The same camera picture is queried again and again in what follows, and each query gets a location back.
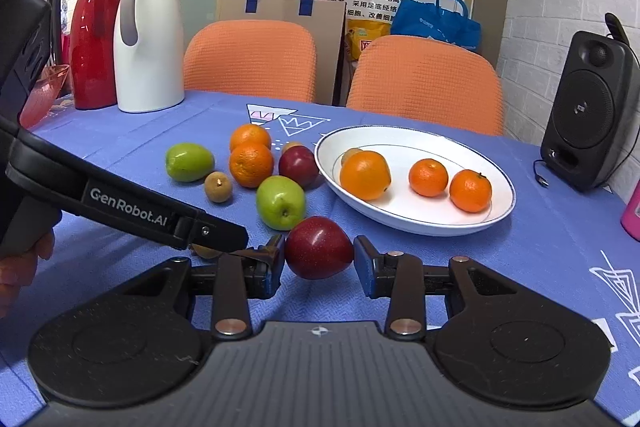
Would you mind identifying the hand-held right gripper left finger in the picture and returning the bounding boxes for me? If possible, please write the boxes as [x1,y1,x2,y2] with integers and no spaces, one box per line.
[107,234,287,342]

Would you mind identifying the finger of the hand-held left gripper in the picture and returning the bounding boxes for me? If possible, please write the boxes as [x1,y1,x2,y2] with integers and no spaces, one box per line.
[172,207,249,253]

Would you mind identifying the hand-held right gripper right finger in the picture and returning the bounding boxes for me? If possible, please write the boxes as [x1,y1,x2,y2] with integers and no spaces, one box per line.
[352,235,526,342]

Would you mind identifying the dark red apple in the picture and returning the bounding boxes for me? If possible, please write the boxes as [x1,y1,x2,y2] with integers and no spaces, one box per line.
[284,216,356,281]

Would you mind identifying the white plate with blue rim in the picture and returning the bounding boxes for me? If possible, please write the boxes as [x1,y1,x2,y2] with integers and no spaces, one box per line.
[314,125,517,238]

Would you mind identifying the green apple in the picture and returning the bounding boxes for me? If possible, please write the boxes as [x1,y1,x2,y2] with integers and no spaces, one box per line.
[165,143,216,182]
[256,175,307,231]

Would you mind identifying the person's left hand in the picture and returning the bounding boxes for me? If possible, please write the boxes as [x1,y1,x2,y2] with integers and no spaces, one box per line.
[0,227,56,318]

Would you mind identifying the pink glass bowl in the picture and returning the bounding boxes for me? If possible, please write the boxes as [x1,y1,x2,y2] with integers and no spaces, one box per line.
[20,64,71,130]

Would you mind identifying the blue printed tablecloth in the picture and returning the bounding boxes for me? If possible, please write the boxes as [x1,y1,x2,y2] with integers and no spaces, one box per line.
[0,89,640,413]

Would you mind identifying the red thermos jug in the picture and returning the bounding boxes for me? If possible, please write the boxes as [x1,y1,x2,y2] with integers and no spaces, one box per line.
[69,0,124,111]

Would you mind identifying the white thermos jug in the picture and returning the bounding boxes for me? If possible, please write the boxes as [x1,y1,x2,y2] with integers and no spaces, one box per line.
[113,0,187,114]

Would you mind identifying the orange chair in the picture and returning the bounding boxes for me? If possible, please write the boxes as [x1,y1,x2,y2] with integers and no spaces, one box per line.
[183,20,318,104]
[346,35,505,138]

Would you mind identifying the yellow packet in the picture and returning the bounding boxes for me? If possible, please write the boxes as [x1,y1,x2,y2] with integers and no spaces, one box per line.
[345,19,393,62]

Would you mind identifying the blue shopping bag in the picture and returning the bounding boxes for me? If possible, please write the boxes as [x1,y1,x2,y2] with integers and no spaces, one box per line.
[390,0,483,52]

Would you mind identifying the black speaker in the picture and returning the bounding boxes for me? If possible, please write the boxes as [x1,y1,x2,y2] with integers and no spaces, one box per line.
[540,30,640,192]

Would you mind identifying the pink bottle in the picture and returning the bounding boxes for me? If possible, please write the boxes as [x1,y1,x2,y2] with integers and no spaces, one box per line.
[620,194,640,243]

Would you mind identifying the black microphone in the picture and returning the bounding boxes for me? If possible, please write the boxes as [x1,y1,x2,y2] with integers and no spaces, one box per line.
[604,12,628,42]

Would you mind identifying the brown paper bag blue handles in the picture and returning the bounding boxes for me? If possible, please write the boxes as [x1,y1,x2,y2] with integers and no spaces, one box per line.
[216,0,347,105]

